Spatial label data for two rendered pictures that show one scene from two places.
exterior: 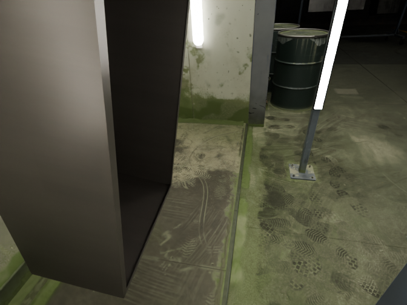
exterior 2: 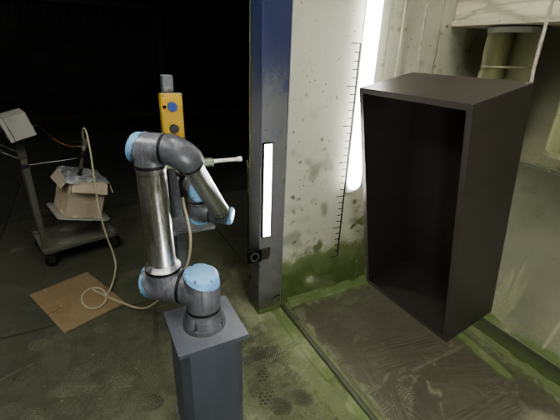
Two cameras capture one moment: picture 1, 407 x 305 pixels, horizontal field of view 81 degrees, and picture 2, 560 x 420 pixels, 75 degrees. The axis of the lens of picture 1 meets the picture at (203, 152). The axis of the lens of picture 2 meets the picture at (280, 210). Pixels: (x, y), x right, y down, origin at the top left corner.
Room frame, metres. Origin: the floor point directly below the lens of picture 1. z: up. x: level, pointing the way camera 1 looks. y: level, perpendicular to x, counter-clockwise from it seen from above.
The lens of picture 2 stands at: (1.50, -1.42, 1.78)
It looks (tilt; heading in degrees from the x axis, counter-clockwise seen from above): 23 degrees down; 138
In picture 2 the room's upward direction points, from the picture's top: 2 degrees clockwise
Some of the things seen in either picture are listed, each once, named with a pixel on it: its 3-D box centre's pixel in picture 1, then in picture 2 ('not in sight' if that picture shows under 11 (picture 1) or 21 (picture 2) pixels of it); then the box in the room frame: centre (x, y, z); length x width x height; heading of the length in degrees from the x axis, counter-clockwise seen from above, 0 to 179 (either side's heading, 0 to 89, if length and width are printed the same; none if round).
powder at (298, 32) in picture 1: (302, 33); not in sight; (3.07, -1.25, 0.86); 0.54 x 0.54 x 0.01
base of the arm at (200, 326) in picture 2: not in sight; (203, 313); (0.30, -0.78, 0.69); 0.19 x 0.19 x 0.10
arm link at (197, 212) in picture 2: not in sight; (199, 211); (-0.05, -0.58, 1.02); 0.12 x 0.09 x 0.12; 36
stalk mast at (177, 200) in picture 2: not in sight; (177, 211); (-0.53, -0.47, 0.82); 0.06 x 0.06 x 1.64; 76
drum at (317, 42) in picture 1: (297, 70); not in sight; (3.07, -1.25, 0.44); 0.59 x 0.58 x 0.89; 1
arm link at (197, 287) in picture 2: not in sight; (200, 287); (0.30, -0.78, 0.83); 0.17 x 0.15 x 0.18; 36
